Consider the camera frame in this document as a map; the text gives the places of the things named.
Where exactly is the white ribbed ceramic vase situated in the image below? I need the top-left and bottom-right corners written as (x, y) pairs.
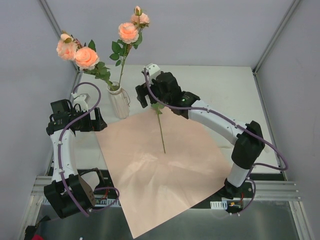
top-left (107, 81), bottom-right (131, 119)

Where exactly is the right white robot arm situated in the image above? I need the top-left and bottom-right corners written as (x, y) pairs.
top-left (135, 69), bottom-right (265, 199)

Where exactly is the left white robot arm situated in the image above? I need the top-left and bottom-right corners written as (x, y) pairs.
top-left (44, 99), bottom-right (108, 219)

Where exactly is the right white cable duct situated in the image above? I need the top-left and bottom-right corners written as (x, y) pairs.
top-left (210, 200), bottom-right (228, 210)

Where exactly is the pale pink rose stem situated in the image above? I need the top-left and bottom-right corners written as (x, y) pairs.
top-left (151, 103), bottom-right (166, 154)

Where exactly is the orange rose stem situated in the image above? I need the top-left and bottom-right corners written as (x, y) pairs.
top-left (56, 31), bottom-right (120, 91)
top-left (109, 5), bottom-right (151, 84)

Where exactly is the left white cable duct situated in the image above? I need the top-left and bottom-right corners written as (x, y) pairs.
top-left (41, 196), bottom-right (121, 208)

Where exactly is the red black object corner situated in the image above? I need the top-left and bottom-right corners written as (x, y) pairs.
top-left (24, 215), bottom-right (51, 240)

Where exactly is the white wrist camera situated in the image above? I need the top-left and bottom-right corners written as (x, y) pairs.
top-left (144, 63), bottom-right (161, 81)
top-left (71, 93), bottom-right (90, 112)

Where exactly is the aluminium front rail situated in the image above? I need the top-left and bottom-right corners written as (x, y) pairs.
top-left (254, 180), bottom-right (302, 202)

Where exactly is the white cable duct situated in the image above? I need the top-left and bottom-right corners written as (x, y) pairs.
top-left (210, 200), bottom-right (228, 210)
top-left (41, 196), bottom-right (121, 208)

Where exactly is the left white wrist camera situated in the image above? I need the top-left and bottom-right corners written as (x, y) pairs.
top-left (71, 93), bottom-right (90, 112)

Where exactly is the left aluminium frame post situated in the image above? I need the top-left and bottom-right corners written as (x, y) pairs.
top-left (38, 0), bottom-right (85, 74)

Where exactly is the right aluminium frame post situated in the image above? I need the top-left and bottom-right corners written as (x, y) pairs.
top-left (251, 0), bottom-right (303, 75)

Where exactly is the aluminium frame post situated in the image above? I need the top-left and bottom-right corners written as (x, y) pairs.
top-left (38, 0), bottom-right (85, 74)
top-left (251, 0), bottom-right (303, 75)

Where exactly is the cream printed ribbon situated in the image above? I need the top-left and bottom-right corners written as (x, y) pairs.
top-left (263, 145), bottom-right (270, 153)

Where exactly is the pink wrapping paper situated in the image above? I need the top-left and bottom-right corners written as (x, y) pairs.
top-left (96, 108), bottom-right (231, 238)

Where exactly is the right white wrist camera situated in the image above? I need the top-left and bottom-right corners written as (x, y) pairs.
top-left (144, 63), bottom-right (161, 81)

